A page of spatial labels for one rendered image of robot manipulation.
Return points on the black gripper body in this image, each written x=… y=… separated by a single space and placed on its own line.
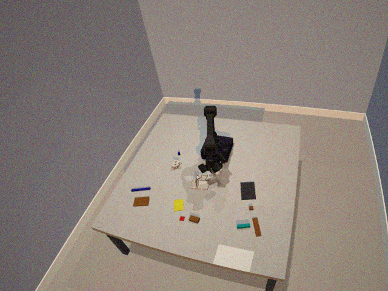
x=219 y=159

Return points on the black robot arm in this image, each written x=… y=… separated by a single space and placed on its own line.
x=212 y=139

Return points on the teal block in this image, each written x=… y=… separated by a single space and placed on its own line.
x=241 y=226

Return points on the brown rectangular block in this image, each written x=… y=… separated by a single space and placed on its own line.
x=194 y=219

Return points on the yellow flat plate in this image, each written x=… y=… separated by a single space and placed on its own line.
x=178 y=205

